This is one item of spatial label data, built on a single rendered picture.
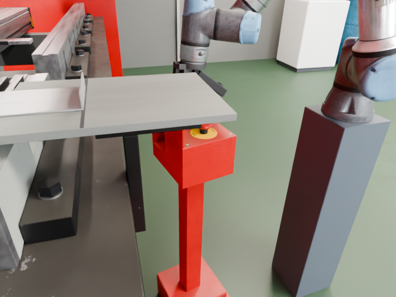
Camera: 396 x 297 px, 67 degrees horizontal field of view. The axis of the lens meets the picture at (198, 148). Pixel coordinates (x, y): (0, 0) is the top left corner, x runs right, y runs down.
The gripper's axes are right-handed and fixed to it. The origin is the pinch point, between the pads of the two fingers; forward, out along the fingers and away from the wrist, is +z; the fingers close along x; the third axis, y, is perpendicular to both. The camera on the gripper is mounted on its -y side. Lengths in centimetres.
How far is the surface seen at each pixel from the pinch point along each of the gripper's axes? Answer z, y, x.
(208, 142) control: -3.3, 4.2, 15.1
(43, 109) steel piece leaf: -23, 41, 35
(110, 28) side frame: -6, -22, -175
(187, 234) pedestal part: 33.5, 3.1, 8.2
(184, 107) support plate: -24, 26, 41
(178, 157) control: 0.4, 11.3, 13.2
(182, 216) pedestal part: 27.7, 3.9, 5.5
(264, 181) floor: 67, -85, -46
